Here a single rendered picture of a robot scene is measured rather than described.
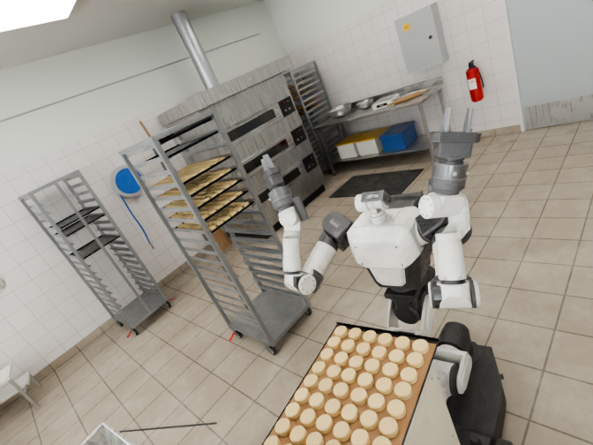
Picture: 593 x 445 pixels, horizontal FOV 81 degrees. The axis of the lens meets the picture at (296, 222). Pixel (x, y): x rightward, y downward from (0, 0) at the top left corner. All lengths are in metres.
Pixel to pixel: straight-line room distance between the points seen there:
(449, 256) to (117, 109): 4.59
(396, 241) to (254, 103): 3.83
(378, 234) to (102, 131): 4.17
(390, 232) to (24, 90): 4.36
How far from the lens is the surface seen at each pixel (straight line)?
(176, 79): 5.52
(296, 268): 1.34
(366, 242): 1.30
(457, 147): 1.01
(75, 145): 4.89
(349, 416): 1.16
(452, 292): 1.05
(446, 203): 1.02
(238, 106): 4.68
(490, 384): 2.09
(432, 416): 1.38
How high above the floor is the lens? 1.83
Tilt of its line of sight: 22 degrees down
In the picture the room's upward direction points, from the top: 25 degrees counter-clockwise
